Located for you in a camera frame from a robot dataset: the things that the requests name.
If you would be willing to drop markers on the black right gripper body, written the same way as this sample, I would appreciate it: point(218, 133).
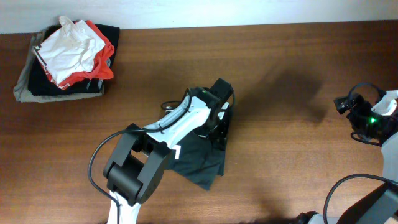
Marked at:
point(365, 120)

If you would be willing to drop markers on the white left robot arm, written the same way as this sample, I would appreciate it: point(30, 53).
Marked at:
point(139, 160)

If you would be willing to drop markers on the dark green t-shirt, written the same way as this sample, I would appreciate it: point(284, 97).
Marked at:
point(201, 159)

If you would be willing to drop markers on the black folded garment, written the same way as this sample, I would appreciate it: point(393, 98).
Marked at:
point(82, 82)

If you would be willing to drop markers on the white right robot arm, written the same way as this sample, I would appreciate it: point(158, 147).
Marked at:
point(378, 206)

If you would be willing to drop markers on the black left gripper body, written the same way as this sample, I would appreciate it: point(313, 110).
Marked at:
point(217, 128)

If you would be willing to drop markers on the white folded garment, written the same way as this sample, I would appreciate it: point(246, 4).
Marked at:
point(70, 49)

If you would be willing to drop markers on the red folded garment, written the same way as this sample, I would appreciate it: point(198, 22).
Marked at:
point(78, 52)

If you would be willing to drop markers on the grey folded garment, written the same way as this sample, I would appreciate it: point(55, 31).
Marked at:
point(21, 92)

